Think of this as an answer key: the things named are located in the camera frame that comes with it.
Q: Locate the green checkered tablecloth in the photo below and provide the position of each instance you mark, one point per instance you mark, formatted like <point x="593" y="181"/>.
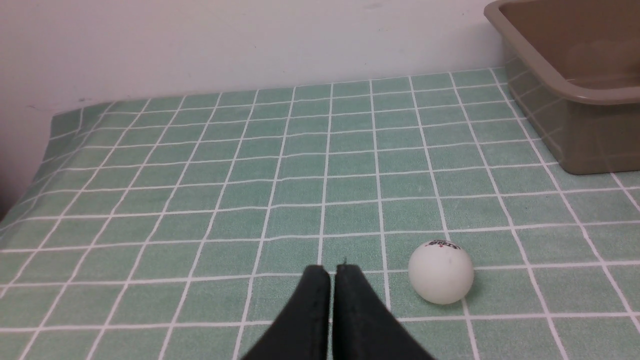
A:
<point x="177" y="227"/>

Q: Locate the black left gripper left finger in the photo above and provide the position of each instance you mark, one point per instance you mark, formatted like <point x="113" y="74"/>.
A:
<point x="301" y="329"/>

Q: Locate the white logo ping-pong ball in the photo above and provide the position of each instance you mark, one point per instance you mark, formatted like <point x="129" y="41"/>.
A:
<point x="440" y="272"/>

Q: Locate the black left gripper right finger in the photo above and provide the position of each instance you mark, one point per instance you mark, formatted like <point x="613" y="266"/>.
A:
<point x="363" y="328"/>

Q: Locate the brown plastic bin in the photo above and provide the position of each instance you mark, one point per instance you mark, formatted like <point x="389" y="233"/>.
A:
<point x="573" y="68"/>

